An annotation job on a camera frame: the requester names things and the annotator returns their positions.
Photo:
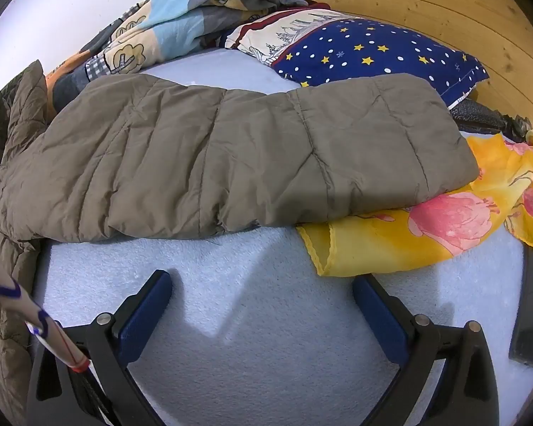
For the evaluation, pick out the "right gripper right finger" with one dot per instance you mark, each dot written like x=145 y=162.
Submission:
x=466 y=393

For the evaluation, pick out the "olive quilted puffer jacket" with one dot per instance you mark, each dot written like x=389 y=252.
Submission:
x=138 y=157

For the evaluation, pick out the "light blue cloud bedsheet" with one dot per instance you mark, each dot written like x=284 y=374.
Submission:
x=252 y=335

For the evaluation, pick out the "yellow floral scarf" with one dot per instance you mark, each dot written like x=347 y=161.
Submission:
x=436 y=230

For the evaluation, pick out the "black bag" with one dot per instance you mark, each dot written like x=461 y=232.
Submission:
x=472 y=117

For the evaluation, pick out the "navy star pillow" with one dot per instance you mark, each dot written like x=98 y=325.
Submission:
x=314 y=45

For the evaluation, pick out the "wooden headboard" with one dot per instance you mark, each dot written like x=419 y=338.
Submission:
x=497 y=32

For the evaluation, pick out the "patchwork cartoon blanket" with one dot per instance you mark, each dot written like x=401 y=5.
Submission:
x=150 y=33

